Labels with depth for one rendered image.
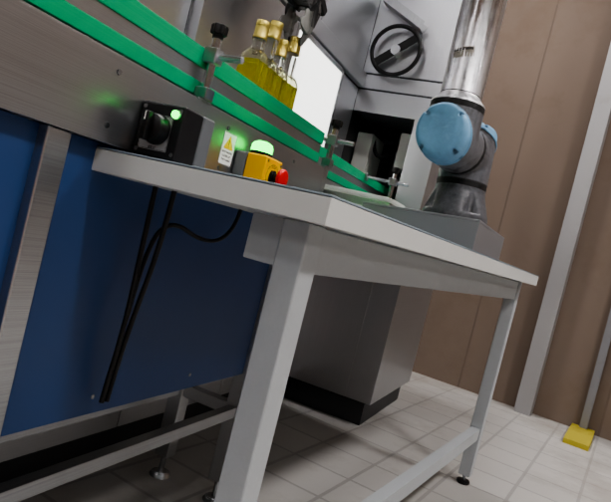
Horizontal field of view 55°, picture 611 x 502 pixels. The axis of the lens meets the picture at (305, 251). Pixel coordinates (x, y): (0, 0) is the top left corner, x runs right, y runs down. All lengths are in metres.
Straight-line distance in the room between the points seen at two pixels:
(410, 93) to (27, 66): 1.87
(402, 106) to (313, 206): 1.83
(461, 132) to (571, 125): 2.66
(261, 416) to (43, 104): 0.46
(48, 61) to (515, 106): 3.41
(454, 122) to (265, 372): 0.72
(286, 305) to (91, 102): 0.38
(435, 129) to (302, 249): 0.63
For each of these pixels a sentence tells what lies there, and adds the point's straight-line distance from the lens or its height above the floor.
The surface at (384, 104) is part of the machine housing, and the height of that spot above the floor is 1.28.
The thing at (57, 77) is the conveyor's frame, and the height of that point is 0.81.
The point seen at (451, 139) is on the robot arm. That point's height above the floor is 0.96.
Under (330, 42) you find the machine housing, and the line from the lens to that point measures 2.17.
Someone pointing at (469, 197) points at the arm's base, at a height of 0.87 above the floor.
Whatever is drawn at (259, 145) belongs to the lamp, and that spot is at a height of 0.84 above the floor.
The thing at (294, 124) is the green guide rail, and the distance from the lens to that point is 1.40.
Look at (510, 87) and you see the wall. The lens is 4.02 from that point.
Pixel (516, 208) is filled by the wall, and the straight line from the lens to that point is 3.81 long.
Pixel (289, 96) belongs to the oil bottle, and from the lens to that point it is 1.59.
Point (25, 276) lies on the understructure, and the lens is 0.84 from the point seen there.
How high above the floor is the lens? 0.70
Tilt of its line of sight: 2 degrees down
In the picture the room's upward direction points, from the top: 14 degrees clockwise
